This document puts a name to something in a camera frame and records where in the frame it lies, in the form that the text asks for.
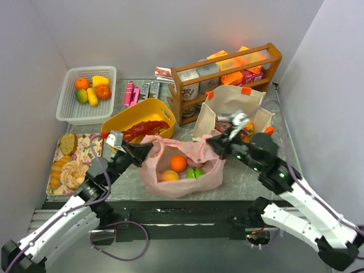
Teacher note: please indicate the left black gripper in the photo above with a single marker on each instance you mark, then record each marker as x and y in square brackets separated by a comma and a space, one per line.
[131, 153]

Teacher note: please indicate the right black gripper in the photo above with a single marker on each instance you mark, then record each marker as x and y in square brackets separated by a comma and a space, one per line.
[225, 147]

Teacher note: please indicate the pink plastic grocery bag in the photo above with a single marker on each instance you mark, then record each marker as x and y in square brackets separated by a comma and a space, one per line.
[157, 162]

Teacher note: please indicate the red snack bag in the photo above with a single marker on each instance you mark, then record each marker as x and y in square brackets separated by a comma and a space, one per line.
[222, 126]

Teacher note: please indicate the silver blue drink can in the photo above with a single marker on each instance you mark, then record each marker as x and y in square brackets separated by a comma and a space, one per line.
[223, 118]

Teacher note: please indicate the orange yellow snack bag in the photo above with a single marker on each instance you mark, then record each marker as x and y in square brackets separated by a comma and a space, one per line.
[248, 132]

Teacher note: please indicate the green toy watermelon ball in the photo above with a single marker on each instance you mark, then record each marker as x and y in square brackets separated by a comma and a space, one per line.
[194, 173]

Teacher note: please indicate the floral canvas tote bag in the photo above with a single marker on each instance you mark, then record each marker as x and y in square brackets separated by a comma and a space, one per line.
[227, 99]

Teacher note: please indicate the orange toy tangerine bottom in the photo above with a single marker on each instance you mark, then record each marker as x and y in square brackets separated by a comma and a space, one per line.
[178, 163]

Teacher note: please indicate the orange toy tangerine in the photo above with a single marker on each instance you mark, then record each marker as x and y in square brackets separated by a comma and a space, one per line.
[82, 83]
[178, 163]

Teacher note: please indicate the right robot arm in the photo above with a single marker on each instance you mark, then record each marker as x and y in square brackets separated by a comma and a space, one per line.
[336, 240]

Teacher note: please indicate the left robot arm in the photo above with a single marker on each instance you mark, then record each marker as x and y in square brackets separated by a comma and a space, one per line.
[86, 210]

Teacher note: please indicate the red toy lobster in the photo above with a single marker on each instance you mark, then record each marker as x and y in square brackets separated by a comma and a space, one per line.
[140, 130]

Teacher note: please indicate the yellow plastic tub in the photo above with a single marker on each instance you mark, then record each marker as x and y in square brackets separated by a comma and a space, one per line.
[151, 109]

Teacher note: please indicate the pink candy box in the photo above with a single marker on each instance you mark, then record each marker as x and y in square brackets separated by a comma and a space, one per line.
[132, 94]

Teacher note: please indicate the silver chocolate bar box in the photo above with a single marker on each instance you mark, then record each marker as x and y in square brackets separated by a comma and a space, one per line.
[149, 90]

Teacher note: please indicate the white cup on shelf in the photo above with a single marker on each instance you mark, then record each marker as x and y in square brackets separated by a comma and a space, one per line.
[190, 92]

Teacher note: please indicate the yellow toy banana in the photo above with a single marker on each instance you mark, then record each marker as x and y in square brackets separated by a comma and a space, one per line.
[92, 97]

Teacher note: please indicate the small orange toy pumpkin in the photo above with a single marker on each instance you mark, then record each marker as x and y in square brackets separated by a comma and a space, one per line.
[103, 92]

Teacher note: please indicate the toy sugar donut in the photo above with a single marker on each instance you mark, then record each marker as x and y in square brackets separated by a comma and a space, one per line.
[73, 174]

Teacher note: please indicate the orange box on shelf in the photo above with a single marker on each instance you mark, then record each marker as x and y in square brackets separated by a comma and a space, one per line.
[232, 79]

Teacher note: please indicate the toy bread slice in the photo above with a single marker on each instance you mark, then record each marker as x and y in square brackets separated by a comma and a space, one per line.
[68, 144]

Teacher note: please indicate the pink box on shelf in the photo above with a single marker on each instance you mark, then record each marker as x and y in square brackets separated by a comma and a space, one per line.
[249, 76]

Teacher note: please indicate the red silver foil packet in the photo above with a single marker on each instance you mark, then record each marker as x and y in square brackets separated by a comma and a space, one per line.
[163, 75]

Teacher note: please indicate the white plastic fruit basket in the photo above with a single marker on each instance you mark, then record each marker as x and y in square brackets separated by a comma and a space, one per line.
[76, 113]

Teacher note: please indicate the toy mango green yellow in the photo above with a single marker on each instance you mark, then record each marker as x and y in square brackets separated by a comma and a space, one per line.
[81, 96]

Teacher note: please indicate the yellow toy pepper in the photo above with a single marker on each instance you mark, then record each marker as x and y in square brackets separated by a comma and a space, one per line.
[98, 80]

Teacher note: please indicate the toy croissant bread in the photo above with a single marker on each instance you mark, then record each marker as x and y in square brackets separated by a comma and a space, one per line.
[56, 169]

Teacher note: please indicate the wooden shelf rack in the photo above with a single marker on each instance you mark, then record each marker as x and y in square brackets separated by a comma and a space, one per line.
[207, 73]

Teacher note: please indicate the orange toy tangerine top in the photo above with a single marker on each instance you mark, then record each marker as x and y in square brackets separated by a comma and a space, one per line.
[82, 83]

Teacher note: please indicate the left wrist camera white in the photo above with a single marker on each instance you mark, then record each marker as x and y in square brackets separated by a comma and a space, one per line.
[114, 139]

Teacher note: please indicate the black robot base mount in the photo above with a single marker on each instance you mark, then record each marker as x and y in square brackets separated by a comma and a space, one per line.
[135, 220]

